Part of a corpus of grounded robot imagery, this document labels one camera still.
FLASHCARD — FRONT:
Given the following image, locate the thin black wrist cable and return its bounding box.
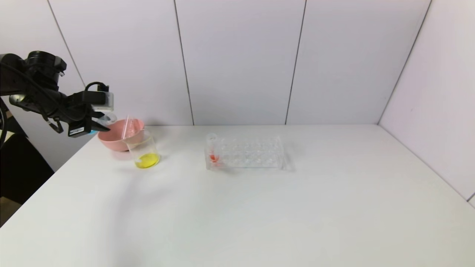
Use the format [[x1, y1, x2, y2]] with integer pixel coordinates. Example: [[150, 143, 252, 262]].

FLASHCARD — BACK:
[[0, 61, 110, 134]]

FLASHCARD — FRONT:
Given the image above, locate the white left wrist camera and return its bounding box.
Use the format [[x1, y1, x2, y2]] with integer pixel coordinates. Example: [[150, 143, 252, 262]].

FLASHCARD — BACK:
[[68, 124, 92, 138]]

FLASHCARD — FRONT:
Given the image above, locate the clear acrylic test tube rack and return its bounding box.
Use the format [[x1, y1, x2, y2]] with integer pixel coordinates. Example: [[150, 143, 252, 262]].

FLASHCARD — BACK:
[[205, 133, 294, 172]]

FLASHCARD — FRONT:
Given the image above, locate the yellow pigment test tube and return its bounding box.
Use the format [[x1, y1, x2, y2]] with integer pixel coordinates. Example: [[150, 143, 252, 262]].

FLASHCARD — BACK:
[[123, 115, 135, 141]]

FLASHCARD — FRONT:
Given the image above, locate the blue pigment test tube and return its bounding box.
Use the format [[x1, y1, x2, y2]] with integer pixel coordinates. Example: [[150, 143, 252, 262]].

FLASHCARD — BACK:
[[88, 112, 118, 135]]

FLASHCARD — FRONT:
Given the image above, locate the red pigment test tube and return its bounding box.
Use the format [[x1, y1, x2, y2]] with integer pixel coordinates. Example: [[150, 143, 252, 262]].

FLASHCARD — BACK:
[[206, 133, 221, 165]]

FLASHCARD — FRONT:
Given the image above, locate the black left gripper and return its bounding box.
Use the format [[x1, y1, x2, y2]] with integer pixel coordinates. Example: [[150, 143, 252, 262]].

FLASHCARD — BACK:
[[55, 91, 111, 138]]

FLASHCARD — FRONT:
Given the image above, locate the clear glass beaker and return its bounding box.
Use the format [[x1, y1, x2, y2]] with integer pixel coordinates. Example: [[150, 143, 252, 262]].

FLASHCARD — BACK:
[[124, 130, 161, 169]]

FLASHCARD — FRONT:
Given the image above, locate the black furniture piece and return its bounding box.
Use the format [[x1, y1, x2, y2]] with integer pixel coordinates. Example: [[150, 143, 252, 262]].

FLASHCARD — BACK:
[[0, 132, 55, 208]]

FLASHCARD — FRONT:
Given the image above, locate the pink plastic bowl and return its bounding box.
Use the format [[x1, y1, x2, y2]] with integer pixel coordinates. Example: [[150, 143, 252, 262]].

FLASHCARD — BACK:
[[98, 119, 146, 152]]

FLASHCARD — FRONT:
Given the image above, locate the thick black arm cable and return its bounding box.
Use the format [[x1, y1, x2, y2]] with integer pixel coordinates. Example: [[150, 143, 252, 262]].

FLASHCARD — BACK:
[[0, 98, 9, 149]]

